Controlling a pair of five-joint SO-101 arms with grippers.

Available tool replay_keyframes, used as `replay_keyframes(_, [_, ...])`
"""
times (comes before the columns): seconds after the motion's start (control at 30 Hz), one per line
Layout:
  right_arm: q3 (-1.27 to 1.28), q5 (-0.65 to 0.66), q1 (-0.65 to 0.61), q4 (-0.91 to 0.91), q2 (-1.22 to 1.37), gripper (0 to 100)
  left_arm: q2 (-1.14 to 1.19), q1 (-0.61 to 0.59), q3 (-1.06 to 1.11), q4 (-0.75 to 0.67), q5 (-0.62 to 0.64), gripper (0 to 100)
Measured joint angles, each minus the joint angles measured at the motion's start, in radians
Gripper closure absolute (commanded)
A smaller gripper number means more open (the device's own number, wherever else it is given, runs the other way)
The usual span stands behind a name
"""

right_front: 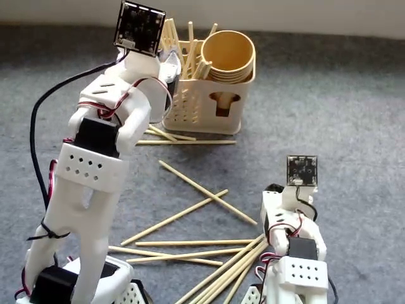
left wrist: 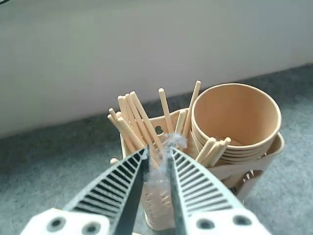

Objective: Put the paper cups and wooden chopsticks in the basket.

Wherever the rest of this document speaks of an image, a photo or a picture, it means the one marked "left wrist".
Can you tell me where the brown paper cup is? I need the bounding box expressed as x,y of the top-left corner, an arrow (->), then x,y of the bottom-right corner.
193,134 -> 276,162
195,141 -> 272,165
190,83 -> 282,150
191,119 -> 281,154
192,127 -> 279,158

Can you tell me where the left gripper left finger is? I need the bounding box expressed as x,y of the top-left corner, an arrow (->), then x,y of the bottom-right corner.
21,144 -> 150,235

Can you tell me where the beige plastic basket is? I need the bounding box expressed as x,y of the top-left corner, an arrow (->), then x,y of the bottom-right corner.
118,109 -> 286,232

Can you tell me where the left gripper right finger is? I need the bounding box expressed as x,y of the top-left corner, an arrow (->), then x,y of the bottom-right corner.
165,146 -> 275,235

